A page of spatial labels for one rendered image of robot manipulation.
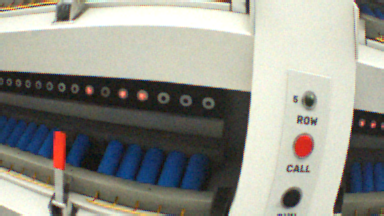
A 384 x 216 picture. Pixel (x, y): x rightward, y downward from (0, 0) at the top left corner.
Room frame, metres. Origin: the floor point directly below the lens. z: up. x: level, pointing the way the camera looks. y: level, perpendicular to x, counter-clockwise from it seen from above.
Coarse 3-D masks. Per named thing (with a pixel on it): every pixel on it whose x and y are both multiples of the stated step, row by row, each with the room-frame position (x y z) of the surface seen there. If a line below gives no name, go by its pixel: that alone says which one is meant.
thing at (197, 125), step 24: (0, 96) 0.64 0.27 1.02; (24, 96) 0.63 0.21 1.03; (120, 120) 0.61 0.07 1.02; (144, 120) 0.61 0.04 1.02; (168, 120) 0.60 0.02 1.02; (192, 120) 0.60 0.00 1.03; (216, 120) 0.60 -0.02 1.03; (72, 144) 0.61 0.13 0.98; (0, 168) 0.53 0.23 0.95; (240, 168) 0.59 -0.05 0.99; (0, 192) 0.48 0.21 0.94; (24, 192) 0.49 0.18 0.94; (72, 192) 0.52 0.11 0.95; (216, 192) 0.55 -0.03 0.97
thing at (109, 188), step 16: (0, 144) 0.54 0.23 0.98; (0, 160) 0.53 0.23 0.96; (16, 160) 0.52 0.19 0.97; (32, 160) 0.52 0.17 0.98; (48, 160) 0.53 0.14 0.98; (16, 176) 0.51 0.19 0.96; (32, 176) 0.52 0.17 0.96; (48, 176) 0.52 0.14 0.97; (64, 176) 0.51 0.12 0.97; (80, 176) 0.51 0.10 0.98; (96, 176) 0.51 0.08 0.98; (112, 176) 0.52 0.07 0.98; (80, 192) 0.51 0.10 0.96; (96, 192) 0.51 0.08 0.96; (112, 192) 0.51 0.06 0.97; (128, 192) 0.50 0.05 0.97; (144, 192) 0.50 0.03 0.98; (160, 192) 0.50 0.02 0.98; (176, 192) 0.51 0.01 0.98; (192, 192) 0.51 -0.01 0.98; (208, 192) 0.51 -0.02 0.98; (112, 208) 0.49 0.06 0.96; (144, 208) 0.51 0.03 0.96; (160, 208) 0.50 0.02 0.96; (176, 208) 0.50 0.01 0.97; (192, 208) 0.50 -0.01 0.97; (208, 208) 0.50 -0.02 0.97
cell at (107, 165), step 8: (112, 144) 0.58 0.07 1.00; (120, 144) 0.59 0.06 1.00; (104, 152) 0.57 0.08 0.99; (112, 152) 0.57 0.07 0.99; (120, 152) 0.58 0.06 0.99; (104, 160) 0.55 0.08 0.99; (112, 160) 0.56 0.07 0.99; (120, 160) 0.58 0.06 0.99; (104, 168) 0.54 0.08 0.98; (112, 168) 0.55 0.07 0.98
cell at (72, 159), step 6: (78, 138) 0.58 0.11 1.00; (84, 138) 0.59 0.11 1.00; (78, 144) 0.57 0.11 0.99; (84, 144) 0.58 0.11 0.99; (72, 150) 0.56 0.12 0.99; (78, 150) 0.56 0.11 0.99; (84, 150) 0.57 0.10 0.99; (72, 156) 0.55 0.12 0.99; (78, 156) 0.56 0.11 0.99; (84, 156) 0.57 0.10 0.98; (66, 162) 0.54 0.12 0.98; (72, 162) 0.54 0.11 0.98; (78, 162) 0.55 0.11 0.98
